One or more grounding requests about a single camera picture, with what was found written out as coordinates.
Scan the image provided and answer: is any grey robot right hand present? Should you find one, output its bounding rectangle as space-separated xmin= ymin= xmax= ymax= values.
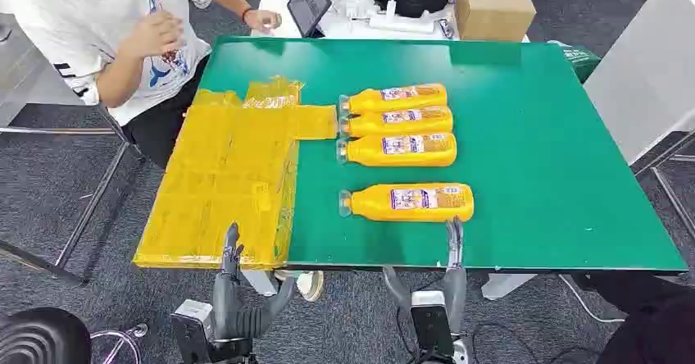
xmin=382 ymin=217 xmax=468 ymax=334

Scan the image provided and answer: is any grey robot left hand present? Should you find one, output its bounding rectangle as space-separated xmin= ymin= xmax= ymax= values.
xmin=211 ymin=222 xmax=297 ymax=348

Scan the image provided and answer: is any orange drink bottle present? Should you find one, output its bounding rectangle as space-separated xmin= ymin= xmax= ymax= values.
xmin=335 ymin=132 xmax=458 ymax=168
xmin=338 ymin=182 xmax=475 ymax=224
xmin=337 ymin=105 xmax=454 ymax=139
xmin=337 ymin=83 xmax=449 ymax=116

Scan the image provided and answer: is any white table leg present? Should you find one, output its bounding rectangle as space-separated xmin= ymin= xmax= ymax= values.
xmin=481 ymin=272 xmax=538 ymax=301
xmin=241 ymin=271 xmax=280 ymax=298

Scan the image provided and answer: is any pale shoe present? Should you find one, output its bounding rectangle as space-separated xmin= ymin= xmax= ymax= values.
xmin=274 ymin=271 xmax=325 ymax=303

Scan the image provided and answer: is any yellow plastic sheet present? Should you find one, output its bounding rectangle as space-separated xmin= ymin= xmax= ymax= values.
xmin=133 ymin=76 xmax=338 ymax=271

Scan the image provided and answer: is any green table mat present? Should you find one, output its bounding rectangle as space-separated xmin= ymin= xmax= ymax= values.
xmin=198 ymin=36 xmax=689 ymax=274

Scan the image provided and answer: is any black round chair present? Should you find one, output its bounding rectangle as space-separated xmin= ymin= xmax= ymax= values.
xmin=0 ymin=307 xmax=93 ymax=364

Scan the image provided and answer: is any green crate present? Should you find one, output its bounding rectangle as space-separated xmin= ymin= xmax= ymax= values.
xmin=548 ymin=39 xmax=602 ymax=84

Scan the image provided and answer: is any white power strip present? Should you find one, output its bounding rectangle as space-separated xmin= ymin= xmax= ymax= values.
xmin=368 ymin=13 xmax=437 ymax=35

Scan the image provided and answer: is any brown cardboard box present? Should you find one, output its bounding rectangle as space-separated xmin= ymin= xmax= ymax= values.
xmin=454 ymin=0 xmax=538 ymax=43

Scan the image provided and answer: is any person's right hand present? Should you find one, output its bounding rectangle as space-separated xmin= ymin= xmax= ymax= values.
xmin=125 ymin=9 xmax=186 ymax=60

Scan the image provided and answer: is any person's hand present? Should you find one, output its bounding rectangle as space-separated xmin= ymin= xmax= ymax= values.
xmin=125 ymin=9 xmax=186 ymax=60
xmin=244 ymin=8 xmax=284 ymax=34

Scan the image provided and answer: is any person's left hand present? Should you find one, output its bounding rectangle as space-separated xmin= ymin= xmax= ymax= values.
xmin=244 ymin=8 xmax=284 ymax=34

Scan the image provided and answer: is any white side table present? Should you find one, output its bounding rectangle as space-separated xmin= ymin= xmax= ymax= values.
xmin=584 ymin=0 xmax=695 ymax=166

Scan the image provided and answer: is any black tablet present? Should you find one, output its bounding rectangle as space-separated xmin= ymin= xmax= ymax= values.
xmin=286 ymin=0 xmax=334 ymax=39

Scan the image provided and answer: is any grey desk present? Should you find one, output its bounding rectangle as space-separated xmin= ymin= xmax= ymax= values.
xmin=0 ymin=13 xmax=83 ymax=129

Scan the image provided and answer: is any person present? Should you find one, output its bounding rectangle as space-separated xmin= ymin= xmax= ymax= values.
xmin=0 ymin=0 xmax=284 ymax=170

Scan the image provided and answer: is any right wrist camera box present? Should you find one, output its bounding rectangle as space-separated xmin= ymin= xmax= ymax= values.
xmin=410 ymin=290 xmax=456 ymax=362

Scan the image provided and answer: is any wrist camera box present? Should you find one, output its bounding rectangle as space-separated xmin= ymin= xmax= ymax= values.
xmin=170 ymin=298 xmax=216 ymax=364
xmin=410 ymin=290 xmax=456 ymax=362

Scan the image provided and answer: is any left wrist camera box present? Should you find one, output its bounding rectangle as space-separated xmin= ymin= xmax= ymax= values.
xmin=170 ymin=298 xmax=216 ymax=364

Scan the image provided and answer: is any black cable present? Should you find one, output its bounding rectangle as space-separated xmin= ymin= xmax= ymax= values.
xmin=470 ymin=322 xmax=598 ymax=364

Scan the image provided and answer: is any chrome chair ring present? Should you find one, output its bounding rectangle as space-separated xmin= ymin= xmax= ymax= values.
xmin=89 ymin=323 xmax=148 ymax=364

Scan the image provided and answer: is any white cable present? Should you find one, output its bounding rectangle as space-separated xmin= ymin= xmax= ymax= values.
xmin=559 ymin=274 xmax=626 ymax=325

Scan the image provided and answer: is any metal table frame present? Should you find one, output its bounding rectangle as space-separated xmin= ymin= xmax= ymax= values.
xmin=0 ymin=125 xmax=147 ymax=287

